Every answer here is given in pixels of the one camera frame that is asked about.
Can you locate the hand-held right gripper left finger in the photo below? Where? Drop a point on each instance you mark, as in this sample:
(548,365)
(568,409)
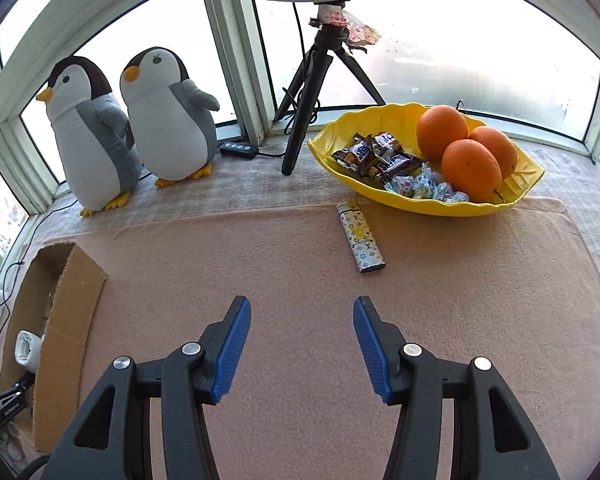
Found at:
(232,350)

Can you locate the black inline remote control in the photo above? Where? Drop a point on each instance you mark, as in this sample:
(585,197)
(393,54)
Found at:
(237,150)

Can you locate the checkered grey cloth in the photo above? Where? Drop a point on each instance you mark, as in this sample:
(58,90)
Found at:
(260,185)

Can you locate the pile of chocolate bars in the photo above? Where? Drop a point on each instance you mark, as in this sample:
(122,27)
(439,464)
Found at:
(375,157)

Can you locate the orange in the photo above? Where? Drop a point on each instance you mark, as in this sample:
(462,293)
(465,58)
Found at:
(470,170)
(500,147)
(437,130)

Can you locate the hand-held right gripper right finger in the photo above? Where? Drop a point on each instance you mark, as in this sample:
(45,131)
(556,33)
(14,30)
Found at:
(372,350)

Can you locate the white round speaker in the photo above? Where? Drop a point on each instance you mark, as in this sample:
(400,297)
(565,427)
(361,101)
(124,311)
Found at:
(27,352)

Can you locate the brown cardboard box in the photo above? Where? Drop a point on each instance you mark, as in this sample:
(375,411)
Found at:
(70,320)

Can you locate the small penguin plush toy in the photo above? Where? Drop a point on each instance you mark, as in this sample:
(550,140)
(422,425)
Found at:
(167,130)

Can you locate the patterned lighter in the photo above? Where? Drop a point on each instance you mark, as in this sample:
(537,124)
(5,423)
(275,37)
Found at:
(361,237)

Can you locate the large penguin plush toy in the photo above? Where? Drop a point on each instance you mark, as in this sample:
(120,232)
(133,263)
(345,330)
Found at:
(85,160)

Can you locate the pile of blue wrapped candies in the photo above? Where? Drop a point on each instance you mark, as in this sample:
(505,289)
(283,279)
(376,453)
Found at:
(420,182)

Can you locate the red and white paper tag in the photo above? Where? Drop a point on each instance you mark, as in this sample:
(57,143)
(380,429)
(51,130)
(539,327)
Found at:
(360,32)

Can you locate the yellow leaf-shaped bowl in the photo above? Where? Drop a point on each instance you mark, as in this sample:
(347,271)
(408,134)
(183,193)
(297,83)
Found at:
(520,180)

